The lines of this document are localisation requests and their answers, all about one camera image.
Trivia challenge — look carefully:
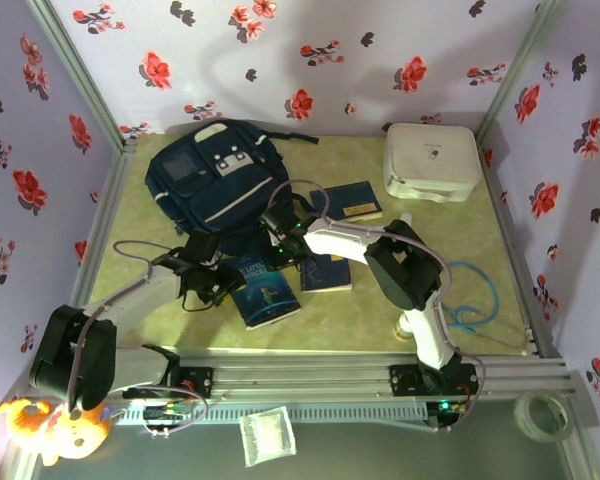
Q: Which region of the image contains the navy blue backpack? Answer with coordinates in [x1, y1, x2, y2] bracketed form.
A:
[144, 118, 322, 257]

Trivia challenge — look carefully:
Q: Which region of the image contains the dark blue book gold label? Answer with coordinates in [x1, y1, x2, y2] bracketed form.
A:
[309, 181, 384, 224]

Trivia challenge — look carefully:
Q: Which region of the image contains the aluminium extrusion frame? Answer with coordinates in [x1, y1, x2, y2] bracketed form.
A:
[0, 0, 600, 480]

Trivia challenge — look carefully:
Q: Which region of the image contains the dark blue thin book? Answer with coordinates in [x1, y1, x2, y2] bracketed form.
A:
[299, 252, 353, 294]

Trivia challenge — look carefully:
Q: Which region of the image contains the orange plush toy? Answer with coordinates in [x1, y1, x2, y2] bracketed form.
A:
[0, 394, 115, 467]

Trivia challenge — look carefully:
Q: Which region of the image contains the Little Prince picture book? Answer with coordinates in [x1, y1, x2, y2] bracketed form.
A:
[228, 254, 302, 331]

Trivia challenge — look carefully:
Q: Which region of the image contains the clear tape roll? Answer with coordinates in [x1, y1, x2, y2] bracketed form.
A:
[512, 390, 575, 444]

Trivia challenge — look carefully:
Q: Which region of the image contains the white plastic packet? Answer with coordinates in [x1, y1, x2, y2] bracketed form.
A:
[238, 405, 298, 469]

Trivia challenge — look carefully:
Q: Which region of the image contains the white slotted cable duct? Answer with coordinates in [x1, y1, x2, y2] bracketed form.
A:
[113, 403, 428, 427]

